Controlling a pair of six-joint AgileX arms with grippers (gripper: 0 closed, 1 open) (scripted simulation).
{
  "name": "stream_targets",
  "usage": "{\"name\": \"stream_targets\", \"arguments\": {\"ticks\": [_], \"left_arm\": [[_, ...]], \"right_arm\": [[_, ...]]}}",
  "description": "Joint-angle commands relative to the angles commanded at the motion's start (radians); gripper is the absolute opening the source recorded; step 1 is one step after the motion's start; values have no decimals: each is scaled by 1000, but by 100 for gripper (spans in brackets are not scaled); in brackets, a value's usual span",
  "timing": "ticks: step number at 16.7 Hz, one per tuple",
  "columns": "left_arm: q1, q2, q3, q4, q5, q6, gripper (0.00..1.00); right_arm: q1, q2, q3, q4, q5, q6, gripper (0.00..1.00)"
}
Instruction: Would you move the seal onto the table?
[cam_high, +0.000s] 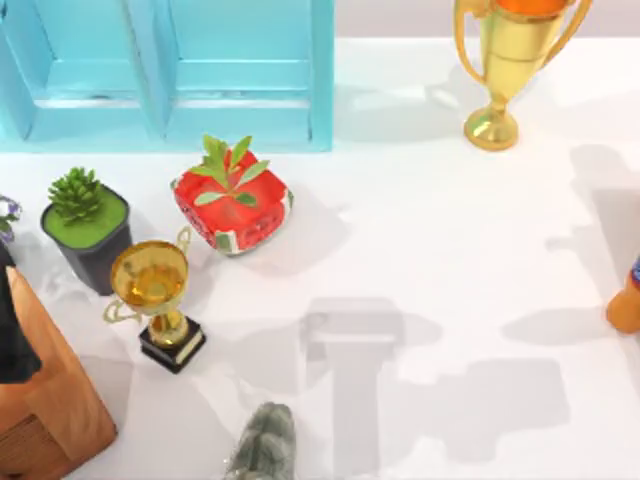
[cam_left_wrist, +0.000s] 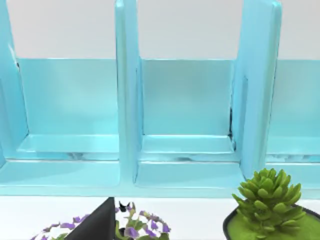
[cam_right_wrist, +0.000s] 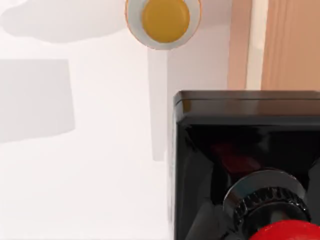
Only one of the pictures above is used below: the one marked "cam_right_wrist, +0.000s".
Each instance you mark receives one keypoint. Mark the black square box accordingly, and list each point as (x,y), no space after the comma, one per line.
(200,140)

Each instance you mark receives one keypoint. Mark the wooden cupboard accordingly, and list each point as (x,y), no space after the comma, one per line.
(290,45)

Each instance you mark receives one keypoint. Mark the red knob with metal collar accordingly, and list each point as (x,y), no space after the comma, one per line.
(282,231)

